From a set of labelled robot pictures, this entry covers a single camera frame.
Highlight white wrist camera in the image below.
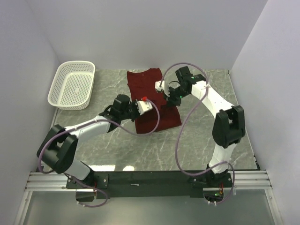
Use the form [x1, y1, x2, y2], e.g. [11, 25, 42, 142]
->
[155, 80, 169, 95]
[136, 97, 153, 115]

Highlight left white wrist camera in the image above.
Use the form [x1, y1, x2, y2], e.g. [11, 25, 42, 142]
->
[136, 97, 153, 115]

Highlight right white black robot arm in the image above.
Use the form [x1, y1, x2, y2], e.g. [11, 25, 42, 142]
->
[155, 63, 246, 186]

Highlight dark red t-shirt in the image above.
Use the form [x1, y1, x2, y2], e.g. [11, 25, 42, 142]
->
[126, 67, 182, 135]

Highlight aluminium extrusion rail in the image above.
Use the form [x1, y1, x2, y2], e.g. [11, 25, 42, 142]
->
[24, 171, 71, 192]

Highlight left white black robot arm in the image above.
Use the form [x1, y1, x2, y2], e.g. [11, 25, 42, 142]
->
[37, 94, 151, 180]

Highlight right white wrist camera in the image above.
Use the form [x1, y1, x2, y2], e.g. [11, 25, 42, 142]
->
[155, 80, 169, 95]

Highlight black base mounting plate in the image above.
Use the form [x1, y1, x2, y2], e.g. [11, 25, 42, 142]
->
[66, 170, 235, 200]

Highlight white perforated plastic basket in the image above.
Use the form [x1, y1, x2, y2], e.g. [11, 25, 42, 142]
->
[47, 60, 96, 111]

